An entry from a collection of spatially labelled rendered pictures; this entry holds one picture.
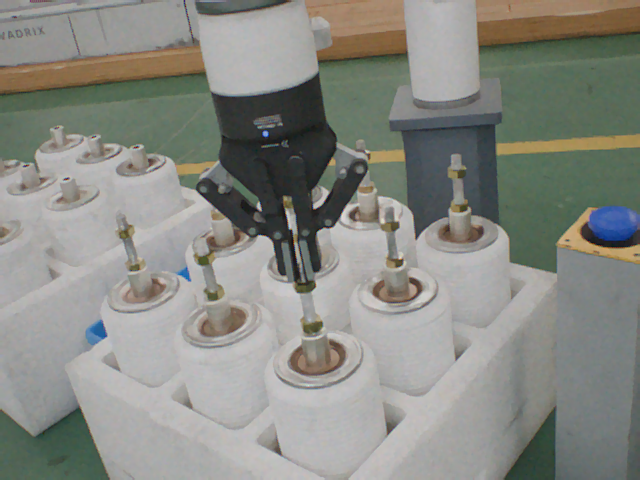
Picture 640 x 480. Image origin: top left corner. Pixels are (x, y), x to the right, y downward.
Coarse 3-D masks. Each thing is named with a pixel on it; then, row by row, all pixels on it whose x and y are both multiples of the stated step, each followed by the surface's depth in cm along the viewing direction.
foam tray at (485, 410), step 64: (512, 320) 74; (128, 384) 74; (448, 384) 67; (512, 384) 75; (128, 448) 77; (192, 448) 66; (256, 448) 63; (384, 448) 61; (448, 448) 66; (512, 448) 79
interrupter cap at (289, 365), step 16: (336, 336) 63; (288, 352) 62; (336, 352) 62; (352, 352) 61; (288, 368) 60; (304, 368) 60; (320, 368) 60; (336, 368) 59; (352, 368) 59; (288, 384) 59; (304, 384) 58; (320, 384) 58; (336, 384) 58
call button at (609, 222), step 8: (600, 208) 60; (608, 208) 60; (616, 208) 60; (624, 208) 60; (592, 216) 59; (600, 216) 59; (608, 216) 59; (616, 216) 59; (624, 216) 59; (632, 216) 58; (592, 224) 59; (600, 224) 58; (608, 224) 58; (616, 224) 58; (624, 224) 58; (632, 224) 58; (600, 232) 58; (608, 232) 58; (616, 232) 58; (624, 232) 58; (632, 232) 58; (616, 240) 58
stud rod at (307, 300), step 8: (296, 264) 57; (304, 280) 57; (304, 296) 58; (312, 296) 58; (304, 304) 58; (312, 304) 58; (304, 312) 59; (312, 312) 59; (304, 320) 59; (312, 320) 59
